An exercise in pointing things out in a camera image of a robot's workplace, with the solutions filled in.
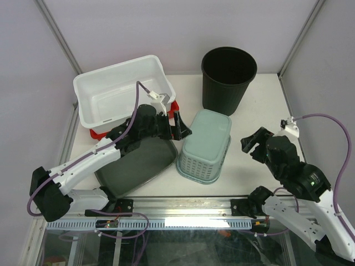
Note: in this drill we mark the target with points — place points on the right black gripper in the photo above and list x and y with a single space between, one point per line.
258 137

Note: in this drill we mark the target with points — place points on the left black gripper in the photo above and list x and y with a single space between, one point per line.
181 131

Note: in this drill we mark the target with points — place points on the teal perforated plastic basket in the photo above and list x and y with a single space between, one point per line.
204 151

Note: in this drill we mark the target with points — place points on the black ribbed waste bin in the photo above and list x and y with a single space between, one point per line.
226 75

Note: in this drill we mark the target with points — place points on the large white plastic tub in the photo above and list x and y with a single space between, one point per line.
106 96

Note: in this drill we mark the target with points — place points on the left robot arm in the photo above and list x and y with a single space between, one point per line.
50 193

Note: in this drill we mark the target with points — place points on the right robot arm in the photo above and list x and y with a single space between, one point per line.
327 237

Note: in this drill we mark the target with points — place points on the red plastic tray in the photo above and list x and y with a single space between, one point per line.
173 107

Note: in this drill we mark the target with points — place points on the dark grey shallow tray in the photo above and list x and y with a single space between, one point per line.
138 167

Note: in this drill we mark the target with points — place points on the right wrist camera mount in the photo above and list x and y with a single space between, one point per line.
289 128

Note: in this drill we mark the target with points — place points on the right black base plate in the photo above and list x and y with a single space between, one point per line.
241 207

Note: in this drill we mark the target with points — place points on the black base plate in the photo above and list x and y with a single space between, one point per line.
241 207
122 206

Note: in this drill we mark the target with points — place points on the aluminium mounting rail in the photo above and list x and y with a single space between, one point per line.
161 207

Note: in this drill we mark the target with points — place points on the grey slotted cable duct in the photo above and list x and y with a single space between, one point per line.
169 223

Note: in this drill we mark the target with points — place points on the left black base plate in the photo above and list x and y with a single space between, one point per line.
122 206

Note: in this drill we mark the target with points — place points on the right aluminium frame post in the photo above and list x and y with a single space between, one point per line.
301 35

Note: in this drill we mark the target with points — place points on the aluminium frame post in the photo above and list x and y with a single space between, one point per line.
57 33
301 35

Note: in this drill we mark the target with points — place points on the left aluminium frame post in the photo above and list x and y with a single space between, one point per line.
57 33

